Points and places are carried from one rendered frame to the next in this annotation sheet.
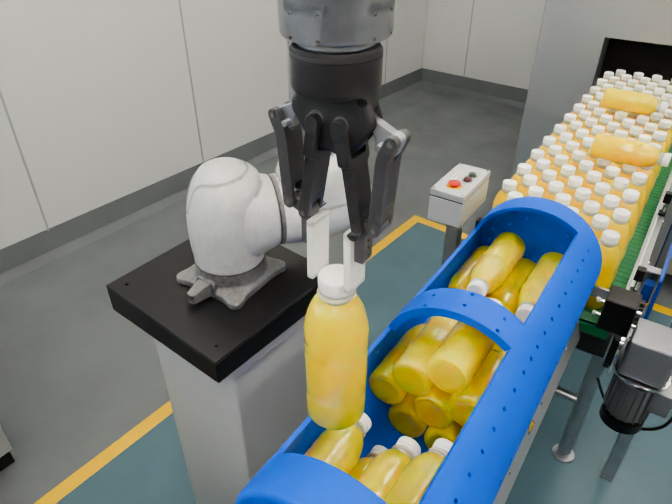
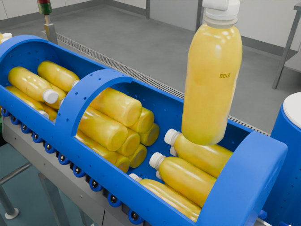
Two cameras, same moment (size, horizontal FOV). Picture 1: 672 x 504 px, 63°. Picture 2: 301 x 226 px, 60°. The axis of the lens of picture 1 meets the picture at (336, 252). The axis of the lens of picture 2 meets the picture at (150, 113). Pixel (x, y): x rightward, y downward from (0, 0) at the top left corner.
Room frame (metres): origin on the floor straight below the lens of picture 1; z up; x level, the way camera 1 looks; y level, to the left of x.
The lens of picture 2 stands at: (0.50, 0.34, 1.55)
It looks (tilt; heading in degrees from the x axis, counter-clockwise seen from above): 37 degrees down; 276
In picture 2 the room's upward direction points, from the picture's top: straight up
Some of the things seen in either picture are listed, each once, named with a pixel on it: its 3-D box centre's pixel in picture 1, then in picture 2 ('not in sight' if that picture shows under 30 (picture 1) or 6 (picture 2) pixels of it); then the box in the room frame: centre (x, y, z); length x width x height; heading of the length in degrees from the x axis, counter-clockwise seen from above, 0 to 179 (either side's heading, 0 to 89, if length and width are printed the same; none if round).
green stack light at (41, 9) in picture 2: not in sight; (45, 7); (1.19, -1.00, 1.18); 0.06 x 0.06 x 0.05
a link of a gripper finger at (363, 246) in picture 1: (371, 240); not in sight; (0.43, -0.03, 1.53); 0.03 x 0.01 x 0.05; 56
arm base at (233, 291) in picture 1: (225, 269); not in sight; (0.98, 0.25, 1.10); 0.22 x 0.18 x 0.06; 148
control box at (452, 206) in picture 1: (459, 194); not in sight; (1.41, -0.36, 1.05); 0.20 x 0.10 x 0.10; 146
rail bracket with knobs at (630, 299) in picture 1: (616, 312); not in sight; (1.00, -0.67, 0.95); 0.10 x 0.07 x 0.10; 56
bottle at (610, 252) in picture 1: (599, 271); not in sight; (1.10, -0.66, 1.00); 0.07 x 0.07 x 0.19
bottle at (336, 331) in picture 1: (336, 352); (210, 82); (0.45, 0.00, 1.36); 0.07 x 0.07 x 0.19
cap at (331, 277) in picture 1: (336, 283); (221, 10); (0.45, 0.00, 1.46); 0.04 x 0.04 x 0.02
